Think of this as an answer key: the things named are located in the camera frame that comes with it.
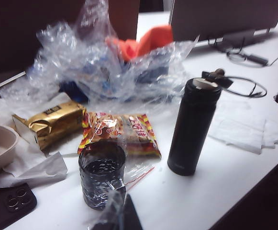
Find red yellow snack packet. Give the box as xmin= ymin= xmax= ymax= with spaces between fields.
xmin=78 ymin=111 xmax=162 ymax=160

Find white folded napkins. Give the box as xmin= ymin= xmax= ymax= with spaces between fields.
xmin=208 ymin=100 xmax=278 ymax=154

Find black smartphone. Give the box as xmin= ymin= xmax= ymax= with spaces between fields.
xmin=0 ymin=183 xmax=38 ymax=230

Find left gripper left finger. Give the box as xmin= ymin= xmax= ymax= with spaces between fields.
xmin=88 ymin=190 xmax=126 ymax=230

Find orange cloth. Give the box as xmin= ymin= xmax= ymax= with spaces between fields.
xmin=106 ymin=25 xmax=174 ymax=62

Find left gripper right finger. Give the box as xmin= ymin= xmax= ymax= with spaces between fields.
xmin=121 ymin=193 xmax=144 ymax=230

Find brown desk partition panel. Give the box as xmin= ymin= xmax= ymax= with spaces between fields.
xmin=0 ymin=0 xmax=87 ymax=82

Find reddish brown board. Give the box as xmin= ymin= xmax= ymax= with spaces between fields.
xmin=107 ymin=0 xmax=140 ymax=41

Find black looped cable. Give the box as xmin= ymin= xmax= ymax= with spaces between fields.
xmin=224 ymin=75 xmax=268 ymax=98

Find grey monitor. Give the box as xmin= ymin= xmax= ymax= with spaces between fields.
xmin=169 ymin=0 xmax=278 ymax=52

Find white tissue paper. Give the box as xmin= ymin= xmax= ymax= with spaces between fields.
xmin=0 ymin=136 xmax=69 ymax=190

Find gold foil bag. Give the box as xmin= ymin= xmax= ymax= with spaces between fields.
xmin=11 ymin=100 xmax=87 ymax=151

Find dark textured glass cup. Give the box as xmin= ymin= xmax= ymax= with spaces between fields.
xmin=78 ymin=141 xmax=127 ymax=211

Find black thermos flask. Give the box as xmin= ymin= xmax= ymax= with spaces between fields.
xmin=167 ymin=68 xmax=234 ymax=177

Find large clear plastic bag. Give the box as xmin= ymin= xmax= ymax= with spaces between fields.
xmin=0 ymin=0 xmax=199 ymax=111

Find small clear zip bag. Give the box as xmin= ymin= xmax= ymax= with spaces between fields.
xmin=90 ymin=117 xmax=155 ymax=192

